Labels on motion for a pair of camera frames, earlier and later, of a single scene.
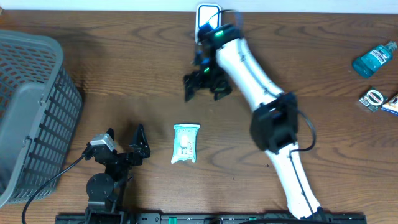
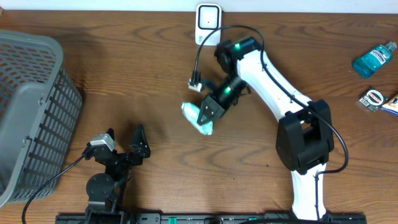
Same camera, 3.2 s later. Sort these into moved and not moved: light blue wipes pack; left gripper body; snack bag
Moved: light blue wipes pack
Not moved: left gripper body; snack bag
